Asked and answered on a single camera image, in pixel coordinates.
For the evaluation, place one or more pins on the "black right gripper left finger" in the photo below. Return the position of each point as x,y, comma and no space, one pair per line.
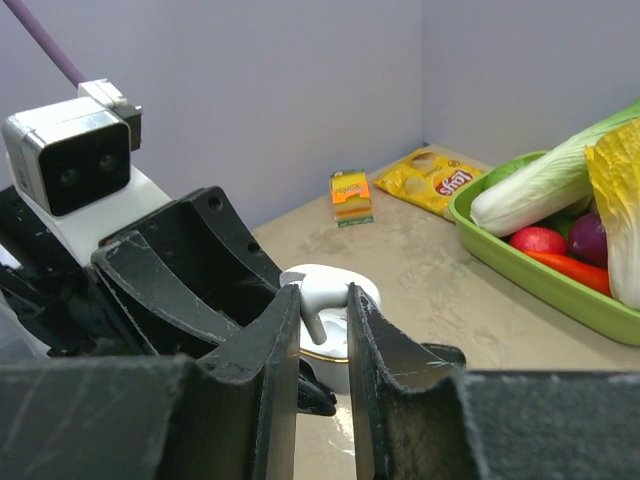
229,415

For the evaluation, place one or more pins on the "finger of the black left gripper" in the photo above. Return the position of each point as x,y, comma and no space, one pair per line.
314,398
184,278

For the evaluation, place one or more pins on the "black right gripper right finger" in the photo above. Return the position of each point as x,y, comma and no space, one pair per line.
415,416

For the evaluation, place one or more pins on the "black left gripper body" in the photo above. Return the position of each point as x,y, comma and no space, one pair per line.
61,303

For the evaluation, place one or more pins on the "white earbud charging case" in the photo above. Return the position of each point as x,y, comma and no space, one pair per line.
329,360

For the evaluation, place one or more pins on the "black earbud charging case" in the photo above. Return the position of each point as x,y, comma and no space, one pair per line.
447,354

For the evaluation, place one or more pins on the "white earbud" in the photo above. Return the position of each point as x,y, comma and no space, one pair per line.
319,293

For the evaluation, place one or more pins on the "orange yellow sponge pack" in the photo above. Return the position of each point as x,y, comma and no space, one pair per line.
351,197

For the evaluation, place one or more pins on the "green plastic basket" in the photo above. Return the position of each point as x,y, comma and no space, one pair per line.
594,310

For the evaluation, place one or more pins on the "red tomato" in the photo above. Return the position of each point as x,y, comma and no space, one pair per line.
539,239

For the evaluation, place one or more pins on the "orange carrot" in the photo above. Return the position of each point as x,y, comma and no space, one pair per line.
590,276

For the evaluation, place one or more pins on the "yellow Lays chips bag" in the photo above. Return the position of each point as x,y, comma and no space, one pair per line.
427,179

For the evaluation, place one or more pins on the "purple onion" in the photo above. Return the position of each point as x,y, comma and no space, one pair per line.
587,240

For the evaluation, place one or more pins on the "green white napa cabbage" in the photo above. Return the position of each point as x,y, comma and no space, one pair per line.
522,191

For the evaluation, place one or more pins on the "yellow white cabbage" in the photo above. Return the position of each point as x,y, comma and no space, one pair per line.
613,168

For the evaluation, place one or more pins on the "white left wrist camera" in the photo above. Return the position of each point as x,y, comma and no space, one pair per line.
71,164

